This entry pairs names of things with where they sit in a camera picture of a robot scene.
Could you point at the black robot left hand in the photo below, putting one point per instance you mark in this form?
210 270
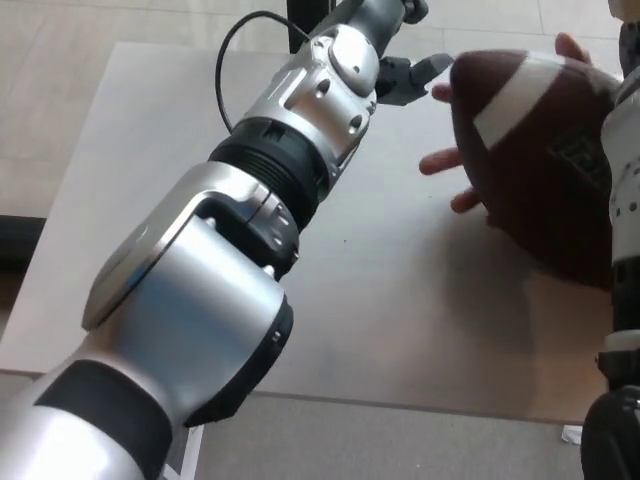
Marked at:
380 25

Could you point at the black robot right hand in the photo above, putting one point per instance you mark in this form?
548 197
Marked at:
631 45

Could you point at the person bare hand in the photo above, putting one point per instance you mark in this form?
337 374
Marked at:
440 161

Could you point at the brown Franklin football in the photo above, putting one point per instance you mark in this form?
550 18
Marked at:
540 165

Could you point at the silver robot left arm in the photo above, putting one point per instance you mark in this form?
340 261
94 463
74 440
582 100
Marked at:
200 300

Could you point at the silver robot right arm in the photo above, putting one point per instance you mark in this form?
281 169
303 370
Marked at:
622 200

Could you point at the crumpled white paper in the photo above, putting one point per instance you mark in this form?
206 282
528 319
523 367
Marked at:
571 434

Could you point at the black window frame post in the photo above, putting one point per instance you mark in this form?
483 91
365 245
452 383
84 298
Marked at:
300 30

